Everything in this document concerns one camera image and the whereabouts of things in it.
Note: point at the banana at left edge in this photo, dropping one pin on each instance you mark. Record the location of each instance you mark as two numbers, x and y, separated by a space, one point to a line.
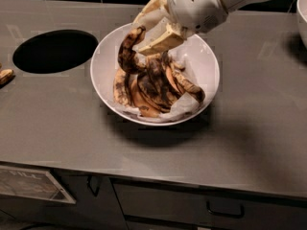
6 75

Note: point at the grey drawer front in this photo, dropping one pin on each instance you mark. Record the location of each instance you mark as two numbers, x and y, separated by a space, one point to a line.
184 205

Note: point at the black cabinet door handle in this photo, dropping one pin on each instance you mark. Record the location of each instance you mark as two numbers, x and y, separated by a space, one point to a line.
93 184

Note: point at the white ceramic bowl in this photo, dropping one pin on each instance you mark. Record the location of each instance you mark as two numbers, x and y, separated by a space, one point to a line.
201 68

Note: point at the black drawer handle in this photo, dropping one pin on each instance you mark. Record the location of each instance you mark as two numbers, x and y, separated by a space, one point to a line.
211 211

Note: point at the white paper liner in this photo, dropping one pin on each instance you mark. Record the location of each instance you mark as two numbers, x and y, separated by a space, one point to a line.
186 104

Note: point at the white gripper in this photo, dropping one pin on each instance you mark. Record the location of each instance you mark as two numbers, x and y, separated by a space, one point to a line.
196 8

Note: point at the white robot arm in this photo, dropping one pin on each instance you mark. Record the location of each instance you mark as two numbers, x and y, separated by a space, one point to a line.
169 23

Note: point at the dark banana centre back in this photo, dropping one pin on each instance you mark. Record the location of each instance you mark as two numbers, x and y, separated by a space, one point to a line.
155 86

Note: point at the framed sign on cabinet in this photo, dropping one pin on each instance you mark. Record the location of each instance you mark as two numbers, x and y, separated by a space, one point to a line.
32 183

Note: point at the spotted banana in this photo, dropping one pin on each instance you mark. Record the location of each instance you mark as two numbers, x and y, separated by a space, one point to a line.
121 92
194 90
127 57

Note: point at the orange banana peel piece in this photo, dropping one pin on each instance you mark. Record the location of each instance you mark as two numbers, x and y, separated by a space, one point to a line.
144 107

